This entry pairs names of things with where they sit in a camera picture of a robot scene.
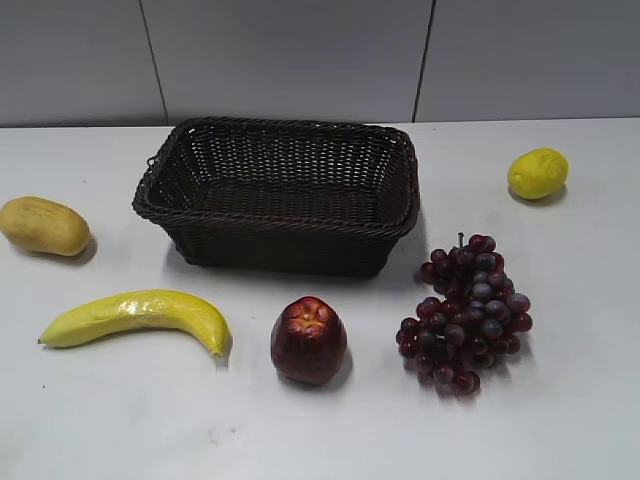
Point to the yellow lemon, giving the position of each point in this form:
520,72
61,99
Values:
538,174

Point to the dark red apple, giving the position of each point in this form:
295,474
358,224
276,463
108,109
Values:
308,342

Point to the dark red grape bunch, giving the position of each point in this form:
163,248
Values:
472,321

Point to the yellow banana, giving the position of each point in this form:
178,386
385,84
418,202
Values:
140,310

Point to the brown potato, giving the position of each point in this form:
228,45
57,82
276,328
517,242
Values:
40,225

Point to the black woven basket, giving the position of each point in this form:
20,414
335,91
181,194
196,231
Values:
288,196

